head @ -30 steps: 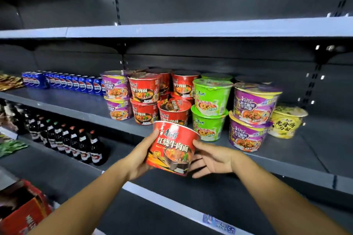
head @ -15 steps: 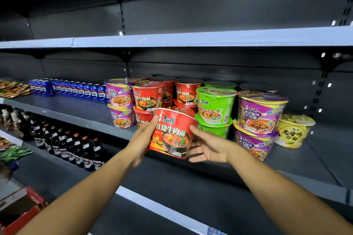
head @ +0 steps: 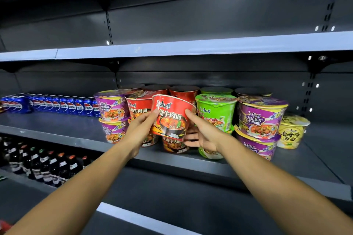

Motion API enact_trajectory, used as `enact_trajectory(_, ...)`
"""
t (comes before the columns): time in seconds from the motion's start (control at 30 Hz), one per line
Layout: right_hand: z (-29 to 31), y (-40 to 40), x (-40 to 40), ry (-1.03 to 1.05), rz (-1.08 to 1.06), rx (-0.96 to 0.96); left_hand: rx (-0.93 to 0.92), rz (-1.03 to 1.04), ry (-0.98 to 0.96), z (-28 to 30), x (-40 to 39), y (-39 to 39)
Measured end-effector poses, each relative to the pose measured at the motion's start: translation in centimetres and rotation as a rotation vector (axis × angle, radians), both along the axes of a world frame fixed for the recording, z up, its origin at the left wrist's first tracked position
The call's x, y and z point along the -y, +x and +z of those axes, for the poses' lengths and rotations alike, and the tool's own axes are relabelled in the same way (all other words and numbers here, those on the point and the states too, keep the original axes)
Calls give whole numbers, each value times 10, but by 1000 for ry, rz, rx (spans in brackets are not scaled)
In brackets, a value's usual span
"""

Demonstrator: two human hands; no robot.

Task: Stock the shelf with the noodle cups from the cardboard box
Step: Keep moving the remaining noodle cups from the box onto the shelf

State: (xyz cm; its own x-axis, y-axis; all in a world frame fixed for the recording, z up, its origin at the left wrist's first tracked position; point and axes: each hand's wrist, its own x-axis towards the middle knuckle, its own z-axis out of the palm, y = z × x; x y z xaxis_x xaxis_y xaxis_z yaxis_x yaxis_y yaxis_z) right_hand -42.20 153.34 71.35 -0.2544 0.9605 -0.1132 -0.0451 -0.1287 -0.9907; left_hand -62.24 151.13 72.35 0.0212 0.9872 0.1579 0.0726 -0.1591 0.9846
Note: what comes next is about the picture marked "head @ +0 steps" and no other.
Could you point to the person's right hand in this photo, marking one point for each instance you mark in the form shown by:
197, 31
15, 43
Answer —
206, 135

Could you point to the person's left hand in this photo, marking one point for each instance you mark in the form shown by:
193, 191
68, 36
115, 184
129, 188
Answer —
139, 133

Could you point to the green cup noodle bowl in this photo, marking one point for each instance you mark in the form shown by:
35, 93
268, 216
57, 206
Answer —
216, 90
218, 111
209, 155

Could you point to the yellow noodle bowl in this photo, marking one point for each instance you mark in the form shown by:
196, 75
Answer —
292, 133

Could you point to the dark metal store shelving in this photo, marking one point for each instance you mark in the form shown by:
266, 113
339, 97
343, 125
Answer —
220, 36

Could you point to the person's right forearm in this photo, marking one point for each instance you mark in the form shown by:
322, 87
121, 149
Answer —
284, 196

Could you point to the person's left forearm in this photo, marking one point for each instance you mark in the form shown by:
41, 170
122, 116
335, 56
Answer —
71, 196

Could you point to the row of blue soda cans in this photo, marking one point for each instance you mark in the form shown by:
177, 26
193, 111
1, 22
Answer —
55, 105

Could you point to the row of dark glass bottles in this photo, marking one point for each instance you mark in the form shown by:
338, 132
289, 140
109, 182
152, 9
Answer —
41, 166

